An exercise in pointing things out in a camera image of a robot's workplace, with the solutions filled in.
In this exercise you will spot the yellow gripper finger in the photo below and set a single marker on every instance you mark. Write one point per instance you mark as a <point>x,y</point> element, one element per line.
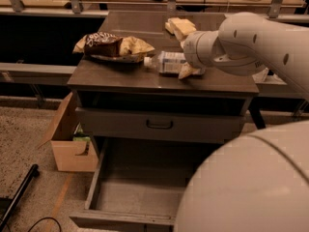
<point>187,70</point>
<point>181,27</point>

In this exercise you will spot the clear plastic water bottle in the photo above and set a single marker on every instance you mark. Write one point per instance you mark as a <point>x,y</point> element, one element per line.
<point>166,62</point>

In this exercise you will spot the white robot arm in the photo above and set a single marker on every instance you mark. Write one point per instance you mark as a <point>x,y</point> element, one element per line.
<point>257,182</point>

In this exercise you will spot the left clear sanitizer bottle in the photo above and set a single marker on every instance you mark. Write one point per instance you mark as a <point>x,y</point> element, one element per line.
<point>260,76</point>

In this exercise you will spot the open bottom drawer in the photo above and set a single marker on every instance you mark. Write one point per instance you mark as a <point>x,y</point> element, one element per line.
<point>138,184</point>

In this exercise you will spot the yellow sponge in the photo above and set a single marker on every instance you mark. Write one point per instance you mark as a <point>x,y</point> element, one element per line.
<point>169,28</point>

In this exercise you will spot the patterned paper plate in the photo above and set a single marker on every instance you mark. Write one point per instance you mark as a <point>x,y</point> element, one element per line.
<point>131,58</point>

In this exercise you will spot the brown chip bag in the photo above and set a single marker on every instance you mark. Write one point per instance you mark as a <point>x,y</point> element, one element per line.
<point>110,45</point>

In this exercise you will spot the green item in box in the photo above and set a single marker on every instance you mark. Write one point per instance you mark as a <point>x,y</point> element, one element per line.
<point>79,134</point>

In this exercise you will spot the cardboard box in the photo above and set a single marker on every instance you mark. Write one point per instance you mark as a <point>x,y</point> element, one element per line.
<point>70,155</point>

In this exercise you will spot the black pole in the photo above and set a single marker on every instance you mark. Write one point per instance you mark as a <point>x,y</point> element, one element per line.
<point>7,205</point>

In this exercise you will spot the closed drawer with black handle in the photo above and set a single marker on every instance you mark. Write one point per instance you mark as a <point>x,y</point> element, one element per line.
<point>159,126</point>

